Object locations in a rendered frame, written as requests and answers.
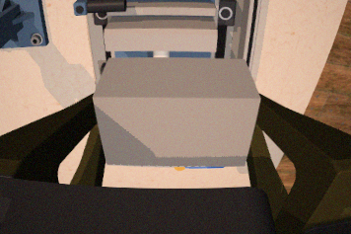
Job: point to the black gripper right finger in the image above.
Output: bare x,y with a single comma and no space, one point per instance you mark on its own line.
321,155

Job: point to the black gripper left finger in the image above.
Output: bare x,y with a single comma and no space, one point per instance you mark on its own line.
34,151

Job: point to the grey metal block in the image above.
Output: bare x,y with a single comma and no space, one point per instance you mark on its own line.
176,111

